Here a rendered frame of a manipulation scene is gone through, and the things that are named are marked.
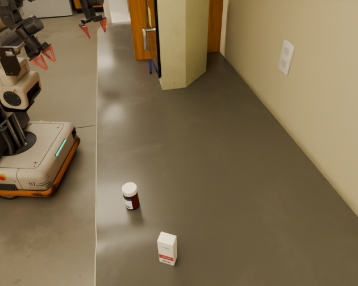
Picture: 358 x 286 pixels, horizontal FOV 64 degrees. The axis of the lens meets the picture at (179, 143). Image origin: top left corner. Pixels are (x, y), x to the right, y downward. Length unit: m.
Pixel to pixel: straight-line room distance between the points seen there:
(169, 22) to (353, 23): 0.66
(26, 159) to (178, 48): 1.37
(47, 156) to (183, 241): 1.56
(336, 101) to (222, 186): 0.42
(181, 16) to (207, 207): 0.76
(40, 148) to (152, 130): 1.30
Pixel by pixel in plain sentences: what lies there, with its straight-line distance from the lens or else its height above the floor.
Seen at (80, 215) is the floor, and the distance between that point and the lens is 2.10.
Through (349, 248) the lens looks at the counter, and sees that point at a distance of 0.86.
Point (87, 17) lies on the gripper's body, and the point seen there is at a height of 1.15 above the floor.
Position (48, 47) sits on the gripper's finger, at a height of 1.06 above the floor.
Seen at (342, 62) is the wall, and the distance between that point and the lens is 0.94.
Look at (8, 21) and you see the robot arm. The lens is 1.58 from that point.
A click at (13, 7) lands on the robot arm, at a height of 1.26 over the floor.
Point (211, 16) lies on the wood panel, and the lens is 1.68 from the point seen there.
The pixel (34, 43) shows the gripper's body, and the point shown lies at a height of 1.11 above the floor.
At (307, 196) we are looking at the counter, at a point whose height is 0.94.
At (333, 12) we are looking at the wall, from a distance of 0.98.
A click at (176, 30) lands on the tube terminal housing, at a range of 1.25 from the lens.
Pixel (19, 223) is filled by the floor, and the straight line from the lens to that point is 2.23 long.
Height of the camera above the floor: 1.60
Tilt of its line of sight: 40 degrees down
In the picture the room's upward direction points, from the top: 1 degrees counter-clockwise
